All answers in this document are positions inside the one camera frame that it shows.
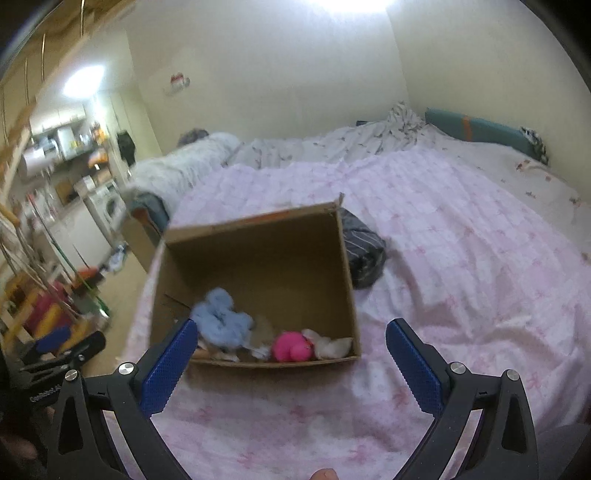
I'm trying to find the light blue scrunchie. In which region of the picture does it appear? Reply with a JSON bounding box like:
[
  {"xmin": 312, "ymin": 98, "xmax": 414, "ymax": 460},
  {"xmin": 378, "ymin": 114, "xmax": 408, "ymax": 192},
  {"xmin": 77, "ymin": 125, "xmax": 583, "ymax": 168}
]
[{"xmin": 191, "ymin": 288, "xmax": 254, "ymax": 349}]

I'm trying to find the black white striped cloth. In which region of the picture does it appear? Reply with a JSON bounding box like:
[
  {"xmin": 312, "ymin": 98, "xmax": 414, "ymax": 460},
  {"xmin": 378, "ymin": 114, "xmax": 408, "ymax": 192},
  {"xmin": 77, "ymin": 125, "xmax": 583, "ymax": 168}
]
[{"xmin": 519, "ymin": 127, "xmax": 550, "ymax": 164}]

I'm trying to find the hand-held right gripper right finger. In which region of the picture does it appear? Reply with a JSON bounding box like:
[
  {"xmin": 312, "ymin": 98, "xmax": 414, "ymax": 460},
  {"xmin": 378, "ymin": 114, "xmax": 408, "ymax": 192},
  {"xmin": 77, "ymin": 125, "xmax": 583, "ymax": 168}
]
[{"xmin": 385, "ymin": 318, "xmax": 541, "ymax": 480}]

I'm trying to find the red white wall sticker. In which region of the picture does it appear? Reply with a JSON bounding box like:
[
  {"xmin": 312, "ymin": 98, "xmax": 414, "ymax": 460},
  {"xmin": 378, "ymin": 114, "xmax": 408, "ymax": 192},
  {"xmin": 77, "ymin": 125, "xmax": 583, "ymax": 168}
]
[{"xmin": 164, "ymin": 71, "xmax": 191, "ymax": 95}]

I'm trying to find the white fluffy hair tie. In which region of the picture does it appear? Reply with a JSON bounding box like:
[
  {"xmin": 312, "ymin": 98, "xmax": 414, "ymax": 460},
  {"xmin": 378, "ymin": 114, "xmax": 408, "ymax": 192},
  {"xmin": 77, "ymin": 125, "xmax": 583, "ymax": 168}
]
[{"xmin": 302, "ymin": 329, "xmax": 354, "ymax": 360}]

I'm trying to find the grey floral duvet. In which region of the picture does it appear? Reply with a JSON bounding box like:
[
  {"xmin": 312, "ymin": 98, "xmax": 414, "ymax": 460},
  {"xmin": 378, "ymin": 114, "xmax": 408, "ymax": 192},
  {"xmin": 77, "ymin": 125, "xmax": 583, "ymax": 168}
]
[{"xmin": 124, "ymin": 102, "xmax": 444, "ymax": 217}]

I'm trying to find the bright pink soft ball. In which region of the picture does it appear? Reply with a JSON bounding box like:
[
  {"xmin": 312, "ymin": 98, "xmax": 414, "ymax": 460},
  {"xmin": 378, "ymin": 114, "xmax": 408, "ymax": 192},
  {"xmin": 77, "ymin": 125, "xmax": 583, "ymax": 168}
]
[{"xmin": 270, "ymin": 331, "xmax": 315, "ymax": 363}]

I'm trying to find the red bag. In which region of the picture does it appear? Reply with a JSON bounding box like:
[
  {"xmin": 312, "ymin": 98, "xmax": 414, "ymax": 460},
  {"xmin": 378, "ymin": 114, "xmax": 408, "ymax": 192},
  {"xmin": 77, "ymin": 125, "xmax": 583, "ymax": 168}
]
[{"xmin": 25, "ymin": 293, "xmax": 65, "ymax": 333}]

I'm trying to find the grey fuzzy cloth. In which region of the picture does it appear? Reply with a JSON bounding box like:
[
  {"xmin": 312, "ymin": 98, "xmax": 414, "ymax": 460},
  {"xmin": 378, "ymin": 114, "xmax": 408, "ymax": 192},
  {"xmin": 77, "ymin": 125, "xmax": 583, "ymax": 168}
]
[{"xmin": 179, "ymin": 128, "xmax": 209, "ymax": 147}]

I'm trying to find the black hanging garment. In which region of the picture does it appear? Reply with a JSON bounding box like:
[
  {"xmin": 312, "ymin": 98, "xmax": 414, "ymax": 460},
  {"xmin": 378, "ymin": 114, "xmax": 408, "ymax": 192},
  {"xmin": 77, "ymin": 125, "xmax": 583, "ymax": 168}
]
[{"xmin": 116, "ymin": 130, "xmax": 136, "ymax": 166}]

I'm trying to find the white washing machine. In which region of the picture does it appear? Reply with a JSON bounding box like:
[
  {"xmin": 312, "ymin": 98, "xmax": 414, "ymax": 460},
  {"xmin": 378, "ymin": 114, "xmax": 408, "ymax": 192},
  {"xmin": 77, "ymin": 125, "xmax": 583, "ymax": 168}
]
[{"xmin": 85, "ymin": 182, "xmax": 125, "ymax": 232}]

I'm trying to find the brown bedside cardboard box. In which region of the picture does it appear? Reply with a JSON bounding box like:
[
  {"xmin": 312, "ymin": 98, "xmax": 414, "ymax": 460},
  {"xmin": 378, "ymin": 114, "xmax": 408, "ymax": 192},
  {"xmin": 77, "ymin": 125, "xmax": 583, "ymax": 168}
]
[{"xmin": 122, "ymin": 215, "xmax": 162, "ymax": 273}]

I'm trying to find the pink checked blanket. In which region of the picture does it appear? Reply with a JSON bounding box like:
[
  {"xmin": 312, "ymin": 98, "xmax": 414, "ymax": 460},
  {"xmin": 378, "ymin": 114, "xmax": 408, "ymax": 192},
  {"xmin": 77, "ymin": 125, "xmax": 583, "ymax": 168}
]
[{"xmin": 104, "ymin": 150, "xmax": 591, "ymax": 480}]

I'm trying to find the dark striped cloth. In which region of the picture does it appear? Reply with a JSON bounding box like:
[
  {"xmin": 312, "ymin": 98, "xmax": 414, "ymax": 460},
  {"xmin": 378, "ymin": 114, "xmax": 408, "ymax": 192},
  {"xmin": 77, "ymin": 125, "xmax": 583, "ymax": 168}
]
[{"xmin": 339, "ymin": 209, "xmax": 387, "ymax": 290}]

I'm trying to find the tan cloth piece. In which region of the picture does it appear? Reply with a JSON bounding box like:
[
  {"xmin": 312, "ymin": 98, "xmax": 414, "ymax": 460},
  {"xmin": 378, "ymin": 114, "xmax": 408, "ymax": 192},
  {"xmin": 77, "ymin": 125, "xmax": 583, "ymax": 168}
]
[{"xmin": 253, "ymin": 316, "xmax": 280, "ymax": 344}]

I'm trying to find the person's left forearm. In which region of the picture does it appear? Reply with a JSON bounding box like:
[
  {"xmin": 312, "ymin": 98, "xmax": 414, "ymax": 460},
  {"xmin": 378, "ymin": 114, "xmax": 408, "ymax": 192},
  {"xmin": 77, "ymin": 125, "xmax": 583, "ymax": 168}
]
[{"xmin": 0, "ymin": 408, "xmax": 49, "ymax": 480}]

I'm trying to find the person's grey clothed leg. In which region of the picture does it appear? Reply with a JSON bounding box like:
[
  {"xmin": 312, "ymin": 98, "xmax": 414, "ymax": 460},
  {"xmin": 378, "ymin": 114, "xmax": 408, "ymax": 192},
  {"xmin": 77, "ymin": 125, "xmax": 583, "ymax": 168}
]
[{"xmin": 538, "ymin": 422, "xmax": 591, "ymax": 480}]

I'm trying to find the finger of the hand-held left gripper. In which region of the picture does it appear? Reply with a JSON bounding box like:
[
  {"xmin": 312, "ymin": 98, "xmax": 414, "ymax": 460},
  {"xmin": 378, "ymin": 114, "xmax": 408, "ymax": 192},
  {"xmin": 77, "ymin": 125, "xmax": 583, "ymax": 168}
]
[
  {"xmin": 28, "ymin": 331, "xmax": 107, "ymax": 371},
  {"xmin": 36, "ymin": 325, "xmax": 73, "ymax": 355}
]

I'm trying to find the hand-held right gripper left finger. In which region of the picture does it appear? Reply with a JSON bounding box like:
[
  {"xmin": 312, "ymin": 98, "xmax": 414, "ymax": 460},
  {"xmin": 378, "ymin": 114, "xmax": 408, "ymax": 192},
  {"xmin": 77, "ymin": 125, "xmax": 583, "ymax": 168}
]
[{"xmin": 46, "ymin": 318, "xmax": 199, "ymax": 480}]

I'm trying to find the white floral bed sheet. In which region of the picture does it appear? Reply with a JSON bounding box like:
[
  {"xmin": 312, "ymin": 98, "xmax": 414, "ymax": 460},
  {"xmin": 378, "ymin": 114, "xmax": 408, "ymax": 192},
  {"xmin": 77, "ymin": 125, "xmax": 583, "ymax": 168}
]
[{"xmin": 438, "ymin": 134, "xmax": 591, "ymax": 259}]

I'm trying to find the teal headboard cushion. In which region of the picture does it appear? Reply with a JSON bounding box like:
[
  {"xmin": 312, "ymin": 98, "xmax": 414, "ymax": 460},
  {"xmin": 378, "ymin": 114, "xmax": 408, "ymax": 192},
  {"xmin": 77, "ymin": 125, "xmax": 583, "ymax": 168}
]
[{"xmin": 425, "ymin": 107, "xmax": 541, "ymax": 155}]

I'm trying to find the white water heater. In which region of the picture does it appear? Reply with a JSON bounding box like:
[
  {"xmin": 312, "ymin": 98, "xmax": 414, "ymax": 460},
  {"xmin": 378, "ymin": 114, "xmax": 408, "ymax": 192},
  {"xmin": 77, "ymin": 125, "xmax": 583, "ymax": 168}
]
[{"xmin": 21, "ymin": 145, "xmax": 56, "ymax": 178}]

